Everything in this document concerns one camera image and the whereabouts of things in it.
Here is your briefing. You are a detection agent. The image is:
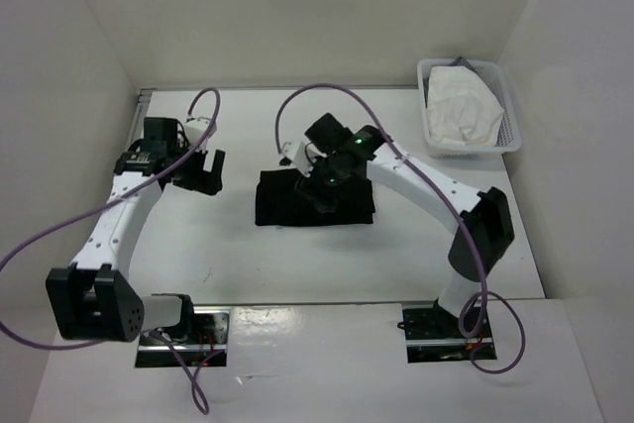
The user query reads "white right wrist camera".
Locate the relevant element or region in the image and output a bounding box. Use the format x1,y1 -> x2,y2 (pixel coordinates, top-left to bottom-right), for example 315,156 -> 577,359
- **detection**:
279,141 -> 318,177

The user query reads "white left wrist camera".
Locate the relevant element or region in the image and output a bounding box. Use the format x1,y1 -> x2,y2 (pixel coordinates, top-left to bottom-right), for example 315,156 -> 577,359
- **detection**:
183,117 -> 217,151

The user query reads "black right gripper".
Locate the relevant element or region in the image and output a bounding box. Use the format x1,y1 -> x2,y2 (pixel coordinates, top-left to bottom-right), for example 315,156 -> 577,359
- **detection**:
295,150 -> 350,213

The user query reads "dark grey garment in basket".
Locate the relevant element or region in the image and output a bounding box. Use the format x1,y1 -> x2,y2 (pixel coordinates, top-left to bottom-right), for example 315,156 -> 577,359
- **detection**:
450,56 -> 476,71

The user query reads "black skirt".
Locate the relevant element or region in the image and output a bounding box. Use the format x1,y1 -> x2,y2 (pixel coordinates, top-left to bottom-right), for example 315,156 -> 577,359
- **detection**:
255,169 -> 375,228

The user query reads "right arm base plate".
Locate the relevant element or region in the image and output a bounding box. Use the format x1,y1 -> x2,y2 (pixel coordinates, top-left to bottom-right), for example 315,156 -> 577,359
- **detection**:
396,302 -> 497,364

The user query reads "white skirt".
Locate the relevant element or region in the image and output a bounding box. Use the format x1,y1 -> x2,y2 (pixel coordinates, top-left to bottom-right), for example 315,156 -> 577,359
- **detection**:
426,66 -> 504,147

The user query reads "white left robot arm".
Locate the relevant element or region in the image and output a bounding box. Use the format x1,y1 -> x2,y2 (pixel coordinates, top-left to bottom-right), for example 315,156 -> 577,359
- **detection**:
46,117 -> 226,344

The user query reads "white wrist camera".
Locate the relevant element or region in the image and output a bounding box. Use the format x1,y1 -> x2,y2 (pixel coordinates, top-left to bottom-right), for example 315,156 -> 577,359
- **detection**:
279,141 -> 318,177
183,117 -> 217,151

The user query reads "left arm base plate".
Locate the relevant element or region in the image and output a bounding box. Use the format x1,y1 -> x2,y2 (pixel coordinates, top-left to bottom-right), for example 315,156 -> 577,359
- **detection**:
135,309 -> 230,370

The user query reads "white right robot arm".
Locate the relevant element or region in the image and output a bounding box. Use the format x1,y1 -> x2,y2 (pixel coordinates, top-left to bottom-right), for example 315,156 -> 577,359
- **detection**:
280,113 -> 514,337

